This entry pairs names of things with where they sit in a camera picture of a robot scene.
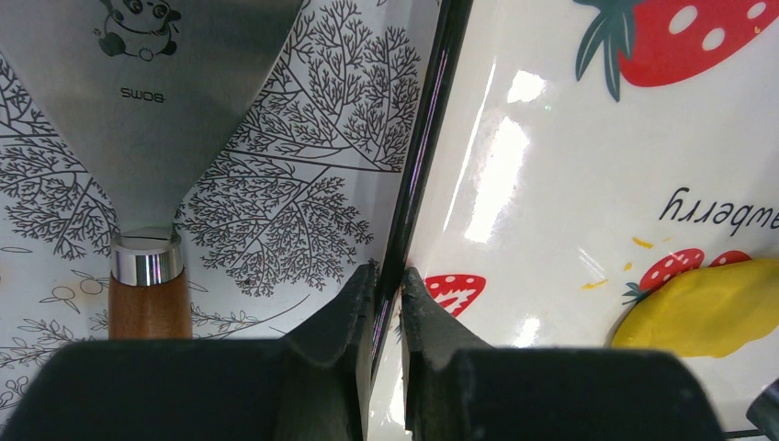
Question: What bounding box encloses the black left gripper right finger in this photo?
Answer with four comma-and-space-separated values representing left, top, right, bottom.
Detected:
401, 268, 724, 440

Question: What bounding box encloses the floral tablecloth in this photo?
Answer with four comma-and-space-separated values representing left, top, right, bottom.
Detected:
1, 1, 441, 424

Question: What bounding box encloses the yellow dough piece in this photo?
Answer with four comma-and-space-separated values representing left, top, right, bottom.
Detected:
611, 259, 778, 358

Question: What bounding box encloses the metal scraper wooden handle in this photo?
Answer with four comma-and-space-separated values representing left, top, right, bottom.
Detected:
1, 1, 302, 340

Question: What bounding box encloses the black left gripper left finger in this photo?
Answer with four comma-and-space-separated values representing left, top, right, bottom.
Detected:
2, 263, 376, 440

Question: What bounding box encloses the strawberry print rectangular tray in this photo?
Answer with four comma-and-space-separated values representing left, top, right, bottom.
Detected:
367, 0, 779, 441

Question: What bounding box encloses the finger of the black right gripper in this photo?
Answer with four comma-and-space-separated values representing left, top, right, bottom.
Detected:
746, 380, 778, 435

